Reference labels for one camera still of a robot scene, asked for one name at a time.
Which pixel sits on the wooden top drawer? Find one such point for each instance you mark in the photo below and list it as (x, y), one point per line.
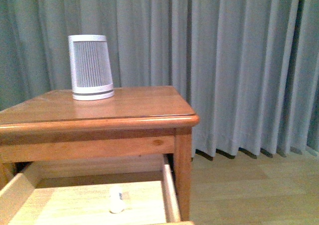
(76, 192)

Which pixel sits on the white medicine bottle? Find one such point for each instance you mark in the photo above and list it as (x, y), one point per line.
(117, 204)

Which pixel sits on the wooden nightstand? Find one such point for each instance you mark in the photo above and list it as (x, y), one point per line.
(135, 121)

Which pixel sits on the white slatted table lamp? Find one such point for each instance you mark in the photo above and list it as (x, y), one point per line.
(90, 67)

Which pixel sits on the grey pleated curtain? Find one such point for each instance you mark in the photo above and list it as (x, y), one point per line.
(249, 68)

